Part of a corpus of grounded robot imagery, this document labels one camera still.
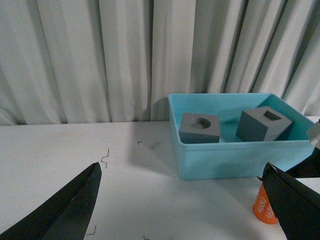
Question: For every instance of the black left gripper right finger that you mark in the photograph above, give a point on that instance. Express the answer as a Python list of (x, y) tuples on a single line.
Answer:
[(296, 206)]

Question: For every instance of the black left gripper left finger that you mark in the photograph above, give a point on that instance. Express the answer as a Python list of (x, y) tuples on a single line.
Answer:
[(64, 216)]

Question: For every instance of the gray cube with square hole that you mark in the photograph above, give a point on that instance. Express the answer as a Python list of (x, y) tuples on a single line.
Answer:
[(262, 124)]

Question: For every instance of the gray cube with round hole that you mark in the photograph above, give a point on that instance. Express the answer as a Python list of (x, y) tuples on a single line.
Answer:
[(198, 128)]

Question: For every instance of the blue plastic box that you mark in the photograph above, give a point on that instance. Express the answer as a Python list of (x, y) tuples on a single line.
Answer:
[(231, 157)]

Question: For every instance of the orange cylinder part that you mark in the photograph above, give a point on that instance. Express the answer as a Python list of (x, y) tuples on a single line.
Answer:
[(262, 208)]

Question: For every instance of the white pleated curtain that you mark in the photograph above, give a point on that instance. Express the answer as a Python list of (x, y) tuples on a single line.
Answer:
[(92, 61)]

